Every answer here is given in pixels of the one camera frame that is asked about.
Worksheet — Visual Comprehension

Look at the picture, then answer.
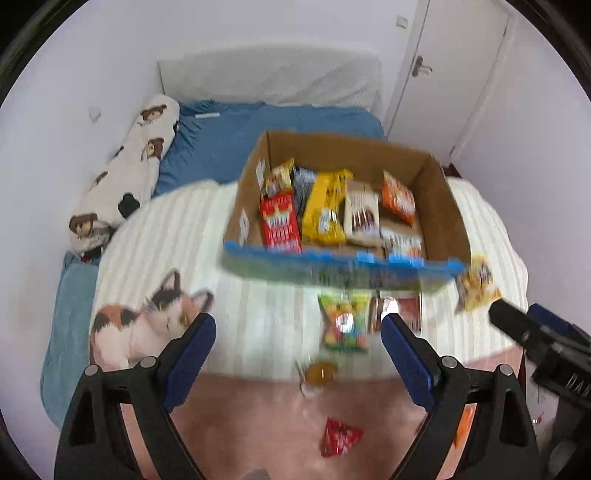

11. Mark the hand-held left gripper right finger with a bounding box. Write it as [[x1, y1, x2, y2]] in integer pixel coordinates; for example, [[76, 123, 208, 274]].
[[379, 311, 541, 480]]

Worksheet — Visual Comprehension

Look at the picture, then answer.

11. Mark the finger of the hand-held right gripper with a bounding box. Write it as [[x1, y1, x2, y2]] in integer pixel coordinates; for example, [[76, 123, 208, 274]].
[[488, 299, 555, 361], [526, 303, 591, 348]]

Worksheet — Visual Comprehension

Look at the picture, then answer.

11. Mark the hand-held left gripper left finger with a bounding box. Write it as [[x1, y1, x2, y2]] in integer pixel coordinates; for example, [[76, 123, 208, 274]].
[[54, 312, 218, 480]]

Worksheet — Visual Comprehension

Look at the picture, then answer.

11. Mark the green colourful candy bag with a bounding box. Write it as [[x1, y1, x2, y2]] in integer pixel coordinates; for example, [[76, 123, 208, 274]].
[[318, 291, 374, 354]]

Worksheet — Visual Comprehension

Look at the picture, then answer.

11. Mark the grey cookie packet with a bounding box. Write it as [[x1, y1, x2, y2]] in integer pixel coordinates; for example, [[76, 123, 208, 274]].
[[381, 231, 424, 266]]

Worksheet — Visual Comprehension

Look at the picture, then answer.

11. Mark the white wafer packet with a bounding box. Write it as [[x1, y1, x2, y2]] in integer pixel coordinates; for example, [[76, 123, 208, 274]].
[[344, 181, 382, 245]]

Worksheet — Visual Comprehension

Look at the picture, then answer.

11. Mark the orange panda snack packet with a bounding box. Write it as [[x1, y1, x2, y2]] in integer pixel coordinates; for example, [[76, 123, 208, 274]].
[[381, 171, 417, 226]]

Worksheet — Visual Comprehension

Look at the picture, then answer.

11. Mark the long red snack packet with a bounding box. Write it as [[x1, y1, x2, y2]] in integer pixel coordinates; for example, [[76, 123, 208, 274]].
[[259, 191, 303, 254]]

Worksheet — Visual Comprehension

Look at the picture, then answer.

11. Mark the long yellow snack packet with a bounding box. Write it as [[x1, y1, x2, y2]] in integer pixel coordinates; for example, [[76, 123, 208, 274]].
[[301, 170, 354, 245]]

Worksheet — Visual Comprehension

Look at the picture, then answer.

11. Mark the dark snack packet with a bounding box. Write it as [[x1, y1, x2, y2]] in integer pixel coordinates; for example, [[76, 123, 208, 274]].
[[292, 166, 318, 222]]

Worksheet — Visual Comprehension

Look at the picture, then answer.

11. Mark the yellow cartoon snack packet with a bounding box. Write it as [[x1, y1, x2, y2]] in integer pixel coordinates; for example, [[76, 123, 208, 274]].
[[261, 158, 296, 199]]

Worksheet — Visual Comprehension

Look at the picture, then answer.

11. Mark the printed cardboard box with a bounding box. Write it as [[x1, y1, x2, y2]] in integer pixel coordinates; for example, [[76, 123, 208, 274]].
[[222, 130, 472, 294]]

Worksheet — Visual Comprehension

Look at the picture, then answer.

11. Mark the small yellow clear snack packet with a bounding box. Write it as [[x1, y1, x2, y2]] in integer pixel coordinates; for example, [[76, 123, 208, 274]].
[[455, 254, 502, 315]]

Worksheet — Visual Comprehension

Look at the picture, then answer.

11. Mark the brown red snack packet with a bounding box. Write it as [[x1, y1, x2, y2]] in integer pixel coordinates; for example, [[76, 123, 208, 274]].
[[369, 295, 423, 333]]

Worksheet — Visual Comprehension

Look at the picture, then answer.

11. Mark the cat print blanket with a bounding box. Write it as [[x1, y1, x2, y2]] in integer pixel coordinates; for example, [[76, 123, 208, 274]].
[[90, 178, 529, 480]]

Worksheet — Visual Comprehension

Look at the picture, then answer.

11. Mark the plain orange snack packet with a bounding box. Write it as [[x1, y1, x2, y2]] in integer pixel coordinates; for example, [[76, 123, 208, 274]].
[[452, 406, 476, 448]]

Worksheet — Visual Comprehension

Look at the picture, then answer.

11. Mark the packed brown braised egg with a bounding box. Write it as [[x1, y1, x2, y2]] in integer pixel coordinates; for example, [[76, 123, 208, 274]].
[[295, 360, 339, 398]]

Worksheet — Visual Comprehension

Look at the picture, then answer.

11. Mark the red triangular snack packet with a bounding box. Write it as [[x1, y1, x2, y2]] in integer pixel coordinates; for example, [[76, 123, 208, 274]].
[[321, 416, 365, 459]]

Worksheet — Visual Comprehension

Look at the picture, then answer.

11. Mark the bear print long pillow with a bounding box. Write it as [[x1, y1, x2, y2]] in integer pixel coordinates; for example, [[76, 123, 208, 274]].
[[68, 95, 181, 259]]

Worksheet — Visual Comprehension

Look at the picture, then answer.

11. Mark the white door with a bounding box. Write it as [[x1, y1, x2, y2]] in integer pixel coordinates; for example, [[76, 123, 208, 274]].
[[383, 0, 515, 162]]

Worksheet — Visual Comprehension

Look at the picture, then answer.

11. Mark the white padded headboard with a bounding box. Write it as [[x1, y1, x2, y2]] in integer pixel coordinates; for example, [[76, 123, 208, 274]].
[[158, 48, 383, 123]]

